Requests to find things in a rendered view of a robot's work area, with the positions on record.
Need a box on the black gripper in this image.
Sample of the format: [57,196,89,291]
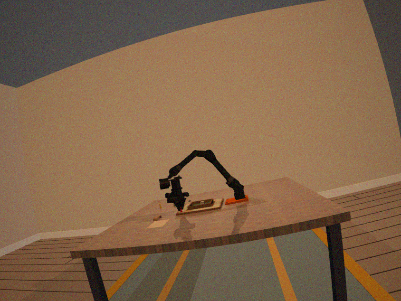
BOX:
[167,186,189,211]

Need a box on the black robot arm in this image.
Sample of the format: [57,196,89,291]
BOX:
[159,150,246,200]

